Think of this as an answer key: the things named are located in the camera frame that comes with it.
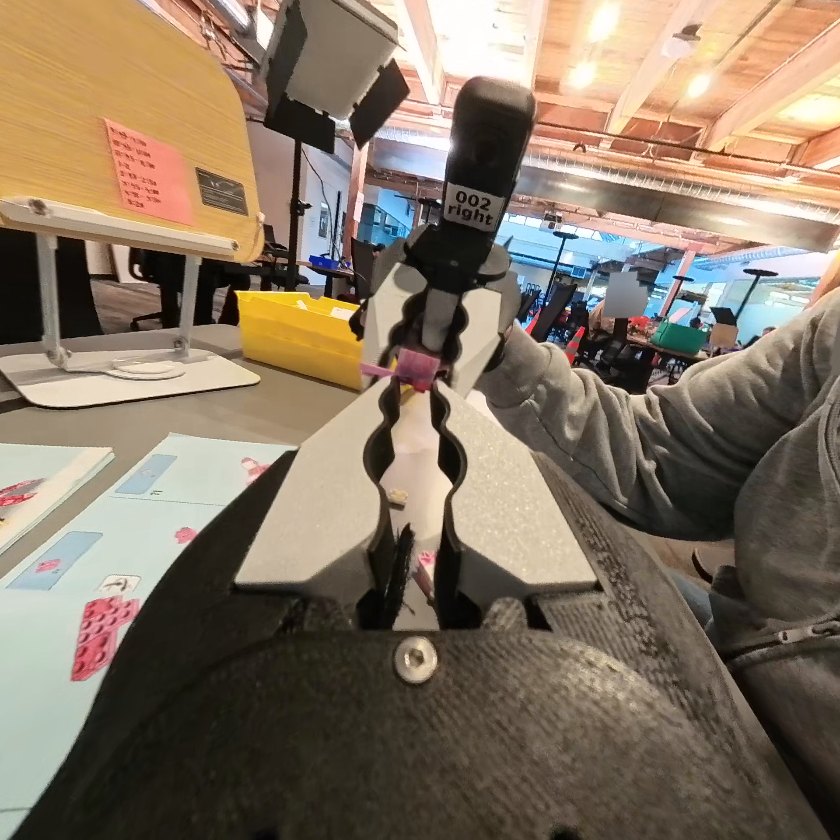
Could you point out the pink sticky note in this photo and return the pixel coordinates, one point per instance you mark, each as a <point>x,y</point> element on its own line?
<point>147,170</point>

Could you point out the round ceiling lamp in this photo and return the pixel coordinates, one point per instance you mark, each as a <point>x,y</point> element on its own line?
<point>603,18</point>
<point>699,84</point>
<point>581,71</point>

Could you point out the shallow yellow plastic bin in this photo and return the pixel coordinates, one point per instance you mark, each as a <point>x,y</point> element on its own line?
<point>288,341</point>

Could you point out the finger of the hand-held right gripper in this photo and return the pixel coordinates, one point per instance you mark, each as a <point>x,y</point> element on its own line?
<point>488,328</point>
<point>380,314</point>

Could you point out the white printed paper sheet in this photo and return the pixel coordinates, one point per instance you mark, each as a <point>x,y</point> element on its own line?
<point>328,309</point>

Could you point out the black label plate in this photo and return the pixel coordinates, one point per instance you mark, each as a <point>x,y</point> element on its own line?
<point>222,191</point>

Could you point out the studio light on black stand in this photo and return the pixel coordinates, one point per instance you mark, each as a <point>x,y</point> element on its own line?
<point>341,58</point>

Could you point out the person's grey hoodie torso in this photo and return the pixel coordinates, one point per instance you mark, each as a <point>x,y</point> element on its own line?
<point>787,525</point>

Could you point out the orange traffic cone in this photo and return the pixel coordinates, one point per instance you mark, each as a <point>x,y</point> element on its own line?
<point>576,341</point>

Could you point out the wooden top white stand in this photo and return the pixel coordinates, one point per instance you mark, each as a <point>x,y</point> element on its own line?
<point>98,65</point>

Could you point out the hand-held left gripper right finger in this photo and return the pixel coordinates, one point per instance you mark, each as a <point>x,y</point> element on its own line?
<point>518,517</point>

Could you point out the pale studded plate brick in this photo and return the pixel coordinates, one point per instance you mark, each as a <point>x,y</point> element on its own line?
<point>398,496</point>

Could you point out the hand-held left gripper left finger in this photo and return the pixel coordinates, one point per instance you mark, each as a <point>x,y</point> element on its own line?
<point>315,517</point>

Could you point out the pink brick assembly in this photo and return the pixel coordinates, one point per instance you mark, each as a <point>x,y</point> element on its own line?
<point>414,367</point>

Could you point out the person's right forearm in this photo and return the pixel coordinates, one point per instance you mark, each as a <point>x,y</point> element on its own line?
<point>623,432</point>

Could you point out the green storage bin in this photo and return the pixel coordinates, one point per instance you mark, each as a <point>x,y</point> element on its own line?
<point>679,334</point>

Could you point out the open pale blue instruction booklet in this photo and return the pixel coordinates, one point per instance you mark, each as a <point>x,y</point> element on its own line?
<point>197,472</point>

